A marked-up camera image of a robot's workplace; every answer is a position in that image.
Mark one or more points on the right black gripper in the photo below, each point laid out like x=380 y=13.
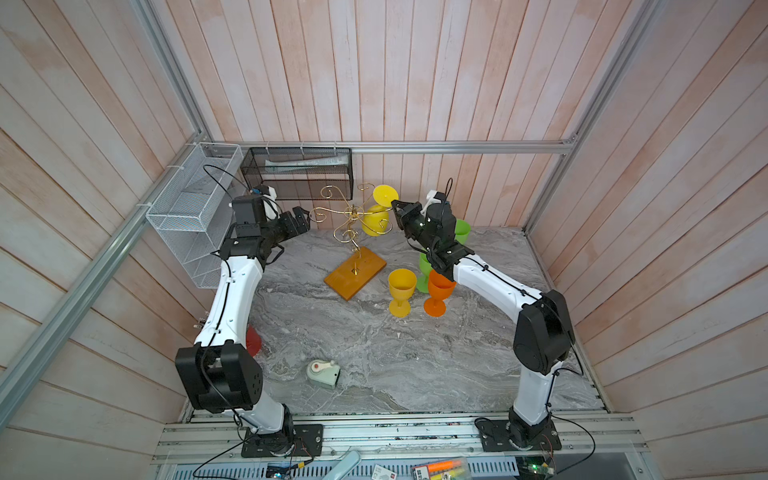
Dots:
x=412 y=212

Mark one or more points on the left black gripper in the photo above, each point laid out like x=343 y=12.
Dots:
x=293 y=229

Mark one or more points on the yellow wine glass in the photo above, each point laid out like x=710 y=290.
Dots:
x=376 y=220
x=402 y=284

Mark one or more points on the green wine glass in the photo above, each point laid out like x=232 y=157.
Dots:
x=425 y=268
x=462 y=231

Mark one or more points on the gold rack with wooden base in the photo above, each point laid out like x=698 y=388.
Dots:
x=363 y=264

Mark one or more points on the orange wine glass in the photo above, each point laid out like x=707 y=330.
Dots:
x=439 y=289

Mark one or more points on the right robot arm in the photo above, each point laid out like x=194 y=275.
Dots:
x=543 y=333

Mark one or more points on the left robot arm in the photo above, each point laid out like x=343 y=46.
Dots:
x=218 y=372

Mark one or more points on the black mesh basket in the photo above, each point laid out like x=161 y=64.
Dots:
x=301 y=173

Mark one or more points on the red pencil cup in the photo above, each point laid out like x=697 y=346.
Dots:
x=253 y=342

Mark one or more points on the box of coloured items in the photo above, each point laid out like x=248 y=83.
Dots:
x=449 y=469

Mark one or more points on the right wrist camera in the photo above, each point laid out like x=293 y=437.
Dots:
x=433 y=197

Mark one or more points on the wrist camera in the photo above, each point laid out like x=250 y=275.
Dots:
x=433 y=197
x=268 y=192

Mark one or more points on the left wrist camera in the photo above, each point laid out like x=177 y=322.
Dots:
x=268 y=192

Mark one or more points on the white wire mesh shelf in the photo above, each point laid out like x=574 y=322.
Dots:
x=192 y=213

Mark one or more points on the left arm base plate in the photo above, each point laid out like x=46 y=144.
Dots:
x=302 y=440

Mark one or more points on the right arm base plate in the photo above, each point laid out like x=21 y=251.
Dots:
x=506 y=435

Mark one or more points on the aluminium front rail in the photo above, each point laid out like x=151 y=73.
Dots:
x=403 y=436

